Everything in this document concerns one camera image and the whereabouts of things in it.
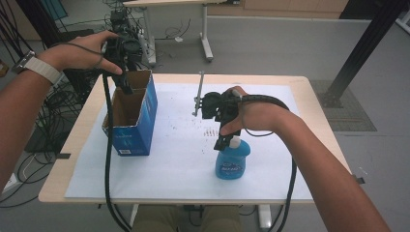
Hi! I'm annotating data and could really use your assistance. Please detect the black box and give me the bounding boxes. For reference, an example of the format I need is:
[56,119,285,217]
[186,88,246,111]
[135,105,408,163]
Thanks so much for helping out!
[61,28,96,42]

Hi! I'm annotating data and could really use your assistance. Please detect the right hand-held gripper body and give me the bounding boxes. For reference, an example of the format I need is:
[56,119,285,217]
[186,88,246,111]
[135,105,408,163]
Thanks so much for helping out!
[192,71,241,125]

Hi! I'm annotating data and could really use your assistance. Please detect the dark floor mat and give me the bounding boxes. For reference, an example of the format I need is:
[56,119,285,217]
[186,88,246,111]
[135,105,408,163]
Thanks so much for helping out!
[308,79,378,132]

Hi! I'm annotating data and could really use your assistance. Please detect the black floor plate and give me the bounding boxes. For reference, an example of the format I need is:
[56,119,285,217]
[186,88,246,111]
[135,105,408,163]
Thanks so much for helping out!
[23,125,64,154]

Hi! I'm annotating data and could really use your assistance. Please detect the black device under table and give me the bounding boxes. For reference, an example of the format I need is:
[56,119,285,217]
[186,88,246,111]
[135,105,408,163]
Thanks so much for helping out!
[183,204,206,223]

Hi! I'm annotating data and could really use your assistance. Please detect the person's left hand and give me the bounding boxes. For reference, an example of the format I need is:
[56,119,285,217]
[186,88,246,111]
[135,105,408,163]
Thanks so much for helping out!
[38,30,124,75]

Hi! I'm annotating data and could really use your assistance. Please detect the blue cardboard box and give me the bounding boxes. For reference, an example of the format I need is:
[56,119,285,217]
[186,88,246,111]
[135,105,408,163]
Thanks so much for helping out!
[102,69,159,157]

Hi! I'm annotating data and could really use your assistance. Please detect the white table leg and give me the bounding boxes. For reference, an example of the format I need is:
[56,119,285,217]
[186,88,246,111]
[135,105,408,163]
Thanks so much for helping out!
[257,204,274,230]
[129,203,140,226]

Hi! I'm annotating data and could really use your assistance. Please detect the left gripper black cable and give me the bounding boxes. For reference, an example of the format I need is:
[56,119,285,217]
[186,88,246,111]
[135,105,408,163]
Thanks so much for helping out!
[102,72,132,232]

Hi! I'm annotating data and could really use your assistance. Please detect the person's left leg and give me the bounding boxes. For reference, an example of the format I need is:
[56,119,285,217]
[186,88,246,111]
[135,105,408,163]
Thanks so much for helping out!
[132,204,180,232]

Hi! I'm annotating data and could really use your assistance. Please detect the blue bottle with white cap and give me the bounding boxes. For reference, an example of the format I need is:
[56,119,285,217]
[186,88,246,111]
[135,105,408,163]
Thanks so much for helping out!
[215,134,251,181]

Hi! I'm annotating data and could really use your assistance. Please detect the person's right leg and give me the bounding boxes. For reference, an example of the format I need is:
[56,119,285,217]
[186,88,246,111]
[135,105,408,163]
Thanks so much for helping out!
[201,204,245,232]

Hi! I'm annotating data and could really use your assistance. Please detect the teal panel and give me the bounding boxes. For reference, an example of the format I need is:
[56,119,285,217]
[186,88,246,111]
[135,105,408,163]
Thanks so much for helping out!
[40,0,69,21]

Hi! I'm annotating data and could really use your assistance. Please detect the white power strip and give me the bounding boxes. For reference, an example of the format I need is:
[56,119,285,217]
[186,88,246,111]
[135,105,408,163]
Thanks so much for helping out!
[1,173,18,194]

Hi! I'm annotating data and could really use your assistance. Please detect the black computer tower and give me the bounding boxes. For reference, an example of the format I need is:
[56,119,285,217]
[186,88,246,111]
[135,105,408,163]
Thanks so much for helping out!
[110,9,130,33]

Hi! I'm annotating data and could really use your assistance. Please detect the wristwatch with beige strap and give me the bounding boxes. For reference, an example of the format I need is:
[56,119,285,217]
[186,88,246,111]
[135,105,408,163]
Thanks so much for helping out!
[11,50,64,85]

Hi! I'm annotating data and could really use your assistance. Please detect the person's right hand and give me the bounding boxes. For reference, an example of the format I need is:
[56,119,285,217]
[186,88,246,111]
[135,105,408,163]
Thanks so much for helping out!
[220,85,291,136]

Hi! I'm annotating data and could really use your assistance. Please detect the tangle of black floor cables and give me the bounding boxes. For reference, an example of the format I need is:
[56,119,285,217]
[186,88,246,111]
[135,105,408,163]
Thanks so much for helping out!
[0,0,107,209]

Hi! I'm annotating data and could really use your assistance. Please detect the white paper sheet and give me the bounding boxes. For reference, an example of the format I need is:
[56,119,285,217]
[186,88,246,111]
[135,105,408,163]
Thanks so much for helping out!
[64,82,313,201]

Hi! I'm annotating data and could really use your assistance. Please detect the person's leg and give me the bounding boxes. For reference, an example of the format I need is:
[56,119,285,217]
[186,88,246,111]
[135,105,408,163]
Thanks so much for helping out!
[201,204,245,232]
[132,204,180,232]

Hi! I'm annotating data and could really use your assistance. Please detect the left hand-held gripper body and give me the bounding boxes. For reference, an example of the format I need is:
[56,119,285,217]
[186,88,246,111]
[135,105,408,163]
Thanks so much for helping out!
[102,30,144,73]

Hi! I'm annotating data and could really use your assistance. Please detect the black metal stand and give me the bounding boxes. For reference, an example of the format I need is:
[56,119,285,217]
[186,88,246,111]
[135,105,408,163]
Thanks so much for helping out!
[14,0,101,104]
[317,0,410,109]

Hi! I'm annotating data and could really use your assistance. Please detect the white object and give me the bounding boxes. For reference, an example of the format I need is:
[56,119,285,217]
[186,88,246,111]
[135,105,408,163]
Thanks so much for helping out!
[395,13,410,35]

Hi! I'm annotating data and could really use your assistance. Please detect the white desk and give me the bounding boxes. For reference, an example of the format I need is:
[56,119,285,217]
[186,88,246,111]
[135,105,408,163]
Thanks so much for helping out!
[122,0,241,64]

